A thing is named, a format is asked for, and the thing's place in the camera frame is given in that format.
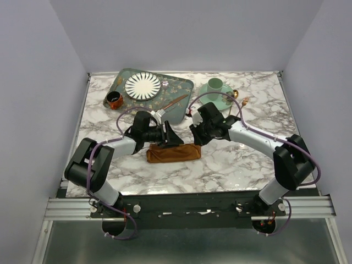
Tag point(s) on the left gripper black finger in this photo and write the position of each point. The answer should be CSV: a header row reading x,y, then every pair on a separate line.
x,y
162,145
171,138

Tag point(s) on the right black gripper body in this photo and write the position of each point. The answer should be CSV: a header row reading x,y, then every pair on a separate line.
x,y
203,132

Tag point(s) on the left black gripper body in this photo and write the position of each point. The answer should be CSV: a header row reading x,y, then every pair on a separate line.
x,y
156,135

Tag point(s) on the orange-brown cloth napkin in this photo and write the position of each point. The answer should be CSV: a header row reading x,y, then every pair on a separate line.
x,y
181,153

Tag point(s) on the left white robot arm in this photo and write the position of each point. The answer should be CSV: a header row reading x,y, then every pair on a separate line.
x,y
90,163

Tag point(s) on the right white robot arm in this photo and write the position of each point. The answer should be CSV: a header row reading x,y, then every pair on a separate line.
x,y
289,155

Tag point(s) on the mint green saucer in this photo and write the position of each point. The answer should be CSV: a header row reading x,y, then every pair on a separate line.
x,y
221,101

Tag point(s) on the gold spoon with flower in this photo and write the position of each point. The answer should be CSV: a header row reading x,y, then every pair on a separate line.
x,y
232,97

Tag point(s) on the mint green cup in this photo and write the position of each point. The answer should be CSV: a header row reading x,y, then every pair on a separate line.
x,y
214,85

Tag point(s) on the copper table knife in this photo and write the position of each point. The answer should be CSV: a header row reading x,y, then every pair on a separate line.
x,y
174,101

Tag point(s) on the copper fork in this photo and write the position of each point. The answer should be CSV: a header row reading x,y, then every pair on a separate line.
x,y
245,101

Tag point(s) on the teal floral serving tray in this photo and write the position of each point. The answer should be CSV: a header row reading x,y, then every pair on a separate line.
x,y
177,87

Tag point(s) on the white black striped plate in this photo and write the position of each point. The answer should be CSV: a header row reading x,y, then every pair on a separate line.
x,y
142,86

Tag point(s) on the copper black mug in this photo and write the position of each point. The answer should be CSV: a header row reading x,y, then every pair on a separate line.
x,y
113,100

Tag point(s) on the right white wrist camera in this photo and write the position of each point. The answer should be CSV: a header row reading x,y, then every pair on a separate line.
x,y
196,117

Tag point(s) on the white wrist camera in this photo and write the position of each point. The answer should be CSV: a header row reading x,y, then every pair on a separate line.
x,y
196,117
157,115

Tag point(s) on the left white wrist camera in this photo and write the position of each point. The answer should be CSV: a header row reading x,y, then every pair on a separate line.
x,y
157,115

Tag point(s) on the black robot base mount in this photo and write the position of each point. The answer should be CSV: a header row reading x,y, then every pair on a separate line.
x,y
238,209

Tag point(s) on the aluminium frame rail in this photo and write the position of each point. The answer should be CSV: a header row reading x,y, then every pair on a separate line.
x,y
79,209

